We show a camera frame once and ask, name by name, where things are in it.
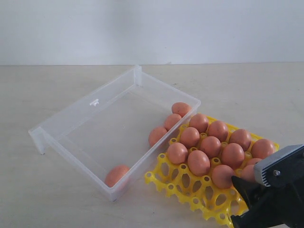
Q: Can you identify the brown egg top back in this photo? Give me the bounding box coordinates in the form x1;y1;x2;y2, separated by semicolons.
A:
148;126;167;147

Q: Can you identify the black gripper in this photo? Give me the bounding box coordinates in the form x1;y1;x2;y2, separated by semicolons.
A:
230;176;304;228

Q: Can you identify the brown egg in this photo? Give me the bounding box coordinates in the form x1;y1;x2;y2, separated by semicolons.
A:
211;165;235;189
167;142;188;165
189;113;209;133
229;129;252;151
180;127;200;149
251;139;276;159
200;136;221;159
171;102;191;117
246;158;262;166
208;120;228;142
221;143;245;170
240;164;256;183
148;126;167;147
188;150;210;176

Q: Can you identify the brown egg front corner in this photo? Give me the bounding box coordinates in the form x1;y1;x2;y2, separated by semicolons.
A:
104;164;130;188

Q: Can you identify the clear plastic storage box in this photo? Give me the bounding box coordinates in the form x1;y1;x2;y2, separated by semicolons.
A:
29;66;201;201

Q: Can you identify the brown egg edge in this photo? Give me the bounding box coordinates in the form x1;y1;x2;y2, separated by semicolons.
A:
163;114;182;131

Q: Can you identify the yellow plastic egg tray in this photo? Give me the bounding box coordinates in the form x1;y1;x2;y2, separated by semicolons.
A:
144;113;280;228

